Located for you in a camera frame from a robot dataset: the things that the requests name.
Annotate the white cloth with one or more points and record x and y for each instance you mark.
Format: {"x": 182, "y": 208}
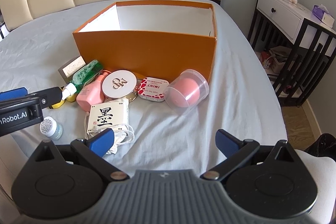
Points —
{"x": 320, "y": 179}

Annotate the orange cardboard box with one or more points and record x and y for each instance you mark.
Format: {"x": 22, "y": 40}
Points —
{"x": 157, "y": 56}

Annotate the black bag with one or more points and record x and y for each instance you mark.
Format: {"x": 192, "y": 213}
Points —
{"x": 323, "y": 145}

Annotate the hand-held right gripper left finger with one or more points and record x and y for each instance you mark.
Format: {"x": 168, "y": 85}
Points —
{"x": 101, "y": 138}

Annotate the white and red plastic bag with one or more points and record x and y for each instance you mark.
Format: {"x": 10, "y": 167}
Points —
{"x": 275, "y": 60}

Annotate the green bottle with white cap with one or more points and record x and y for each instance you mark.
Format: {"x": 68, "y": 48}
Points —
{"x": 84, "y": 74}

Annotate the dark bedside furniture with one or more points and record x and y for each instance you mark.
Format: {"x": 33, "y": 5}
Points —
{"x": 3, "y": 28}

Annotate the white and black nightstand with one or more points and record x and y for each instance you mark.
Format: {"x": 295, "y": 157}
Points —
{"x": 281, "y": 14}

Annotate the small jar with glitter lid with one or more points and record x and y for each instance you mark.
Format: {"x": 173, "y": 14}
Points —
{"x": 51, "y": 128}

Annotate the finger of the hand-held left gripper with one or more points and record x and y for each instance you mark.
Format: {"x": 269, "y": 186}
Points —
{"x": 50, "y": 96}
{"x": 13, "y": 94}

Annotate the pink pump bottle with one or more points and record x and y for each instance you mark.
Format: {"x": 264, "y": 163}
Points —
{"x": 89, "y": 95}

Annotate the round white compact case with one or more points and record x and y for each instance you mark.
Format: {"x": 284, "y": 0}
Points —
{"x": 119, "y": 83}

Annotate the clear plastic sponge case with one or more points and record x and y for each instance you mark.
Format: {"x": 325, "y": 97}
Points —
{"x": 199, "y": 83}

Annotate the grey bed sheet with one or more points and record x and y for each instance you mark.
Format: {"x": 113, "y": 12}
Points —
{"x": 170, "y": 134}

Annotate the pink makeup sponge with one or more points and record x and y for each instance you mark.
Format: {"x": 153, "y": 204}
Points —
{"x": 183, "y": 92}

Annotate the yellow tape measure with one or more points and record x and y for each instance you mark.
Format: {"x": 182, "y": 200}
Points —
{"x": 71, "y": 98}

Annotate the white packet with black characters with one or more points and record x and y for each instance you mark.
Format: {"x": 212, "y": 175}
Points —
{"x": 107, "y": 116}

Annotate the red and white tin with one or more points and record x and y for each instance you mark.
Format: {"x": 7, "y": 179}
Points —
{"x": 152, "y": 90}

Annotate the grey beige small box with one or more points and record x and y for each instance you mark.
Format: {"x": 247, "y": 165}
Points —
{"x": 71, "y": 67}

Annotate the purple tissue box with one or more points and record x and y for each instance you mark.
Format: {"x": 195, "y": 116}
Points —
{"x": 321, "y": 12}

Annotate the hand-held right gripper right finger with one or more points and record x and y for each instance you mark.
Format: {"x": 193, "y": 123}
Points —
{"x": 225, "y": 141}

